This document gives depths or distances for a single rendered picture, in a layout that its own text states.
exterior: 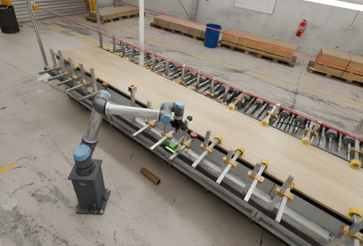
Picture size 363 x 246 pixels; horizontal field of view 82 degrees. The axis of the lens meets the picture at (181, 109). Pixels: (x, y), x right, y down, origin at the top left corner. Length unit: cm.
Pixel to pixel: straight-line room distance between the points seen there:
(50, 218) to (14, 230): 32
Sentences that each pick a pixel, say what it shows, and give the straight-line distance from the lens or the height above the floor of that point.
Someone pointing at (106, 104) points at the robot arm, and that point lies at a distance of 179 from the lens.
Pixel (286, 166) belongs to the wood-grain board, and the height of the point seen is 90.
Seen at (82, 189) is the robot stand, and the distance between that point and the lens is 250.
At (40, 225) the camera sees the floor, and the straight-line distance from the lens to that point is 292.
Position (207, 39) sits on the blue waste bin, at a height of 28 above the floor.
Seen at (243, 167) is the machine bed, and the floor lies 78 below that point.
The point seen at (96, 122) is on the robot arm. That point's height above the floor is 112.
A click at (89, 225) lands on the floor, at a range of 275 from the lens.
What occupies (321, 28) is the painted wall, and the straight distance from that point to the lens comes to 873.
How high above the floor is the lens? 243
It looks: 36 degrees down
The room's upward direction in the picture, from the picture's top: 8 degrees clockwise
